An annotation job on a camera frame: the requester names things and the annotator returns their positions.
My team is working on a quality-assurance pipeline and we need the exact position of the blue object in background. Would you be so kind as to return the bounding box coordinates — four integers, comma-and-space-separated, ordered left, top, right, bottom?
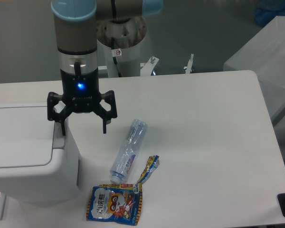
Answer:
254, 0, 285, 27

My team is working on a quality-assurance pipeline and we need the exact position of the clear empty plastic bottle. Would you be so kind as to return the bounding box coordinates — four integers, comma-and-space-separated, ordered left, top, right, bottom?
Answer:
110, 119, 148, 184

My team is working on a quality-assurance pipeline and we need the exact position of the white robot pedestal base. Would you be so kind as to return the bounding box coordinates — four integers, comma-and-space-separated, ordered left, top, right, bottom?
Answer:
96, 15, 195, 78

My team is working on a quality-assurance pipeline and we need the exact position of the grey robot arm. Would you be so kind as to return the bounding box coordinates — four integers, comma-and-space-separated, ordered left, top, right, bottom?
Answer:
47, 0, 163, 136

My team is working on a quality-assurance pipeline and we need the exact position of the white covered side table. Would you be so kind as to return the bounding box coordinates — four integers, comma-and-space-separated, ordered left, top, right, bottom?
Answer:
223, 16, 285, 125

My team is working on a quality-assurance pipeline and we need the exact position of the white plastic trash can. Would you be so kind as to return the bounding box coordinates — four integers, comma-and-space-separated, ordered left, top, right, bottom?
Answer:
0, 102, 81, 203

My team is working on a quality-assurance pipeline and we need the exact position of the crumpled yellow wrapper strip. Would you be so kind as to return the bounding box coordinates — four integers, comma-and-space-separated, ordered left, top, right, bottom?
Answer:
137, 155, 160, 184

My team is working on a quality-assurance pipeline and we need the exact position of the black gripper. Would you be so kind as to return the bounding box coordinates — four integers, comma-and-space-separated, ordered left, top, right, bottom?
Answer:
47, 67, 118, 136

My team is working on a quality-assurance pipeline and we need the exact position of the blue snack bag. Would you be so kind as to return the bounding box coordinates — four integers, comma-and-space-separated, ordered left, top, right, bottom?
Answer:
86, 183, 143, 226

